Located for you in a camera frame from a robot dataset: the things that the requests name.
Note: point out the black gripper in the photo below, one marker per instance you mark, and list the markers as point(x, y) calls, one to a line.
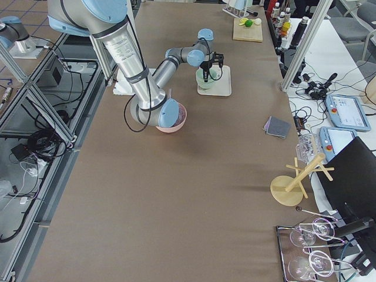
point(204, 65)

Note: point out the green bowl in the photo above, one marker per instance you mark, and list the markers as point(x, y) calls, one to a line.
point(205, 89)
point(212, 75)
point(206, 84)

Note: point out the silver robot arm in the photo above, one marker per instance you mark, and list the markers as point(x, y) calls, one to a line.
point(109, 23)

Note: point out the green bowl on tray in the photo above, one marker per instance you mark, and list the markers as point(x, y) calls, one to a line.
point(205, 89)

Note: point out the beige rabbit tray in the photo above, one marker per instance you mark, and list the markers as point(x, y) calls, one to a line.
point(222, 86)

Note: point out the clear ice cubes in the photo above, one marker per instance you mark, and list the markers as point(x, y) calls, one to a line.
point(181, 116)

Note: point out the wooden cutting board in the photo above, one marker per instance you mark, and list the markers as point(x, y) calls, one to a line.
point(251, 34)

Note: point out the green lime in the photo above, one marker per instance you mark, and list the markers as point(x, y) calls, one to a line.
point(248, 23)

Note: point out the white garlic bulb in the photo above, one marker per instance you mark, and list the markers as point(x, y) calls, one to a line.
point(257, 21)

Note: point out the purple cloth under grey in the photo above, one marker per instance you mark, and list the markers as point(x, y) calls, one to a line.
point(265, 127)

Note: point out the grey folded cloth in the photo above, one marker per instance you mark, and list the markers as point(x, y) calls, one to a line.
point(277, 127)

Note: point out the black water bottle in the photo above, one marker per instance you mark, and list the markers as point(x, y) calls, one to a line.
point(297, 37)

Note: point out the clear plastic cup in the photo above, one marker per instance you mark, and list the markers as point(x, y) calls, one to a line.
point(308, 147)

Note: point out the wooden mug tree stand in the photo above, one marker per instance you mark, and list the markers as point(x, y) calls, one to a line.
point(289, 191)

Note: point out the blue teach pendant near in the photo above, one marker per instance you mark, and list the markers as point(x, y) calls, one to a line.
point(334, 139)

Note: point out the blue teach pendant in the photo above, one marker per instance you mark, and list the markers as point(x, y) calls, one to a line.
point(347, 112)
point(334, 139)

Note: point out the blue teach pendant far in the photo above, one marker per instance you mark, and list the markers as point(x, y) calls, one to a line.
point(347, 112)

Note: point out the black monitor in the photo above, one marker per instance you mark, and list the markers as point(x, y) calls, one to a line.
point(352, 190)

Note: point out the wine glass upper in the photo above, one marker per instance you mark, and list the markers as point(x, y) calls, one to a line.
point(306, 234)

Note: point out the wine glass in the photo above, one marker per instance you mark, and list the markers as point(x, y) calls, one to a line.
point(317, 264)
point(306, 234)

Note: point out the wine glass lower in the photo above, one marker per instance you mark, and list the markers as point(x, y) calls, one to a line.
point(317, 264)

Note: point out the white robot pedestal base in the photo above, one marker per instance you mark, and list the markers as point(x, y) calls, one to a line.
point(122, 86)

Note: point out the aluminium frame post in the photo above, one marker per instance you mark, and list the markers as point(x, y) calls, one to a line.
point(313, 26)

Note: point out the wire glass rack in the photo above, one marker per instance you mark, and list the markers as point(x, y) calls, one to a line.
point(334, 248)

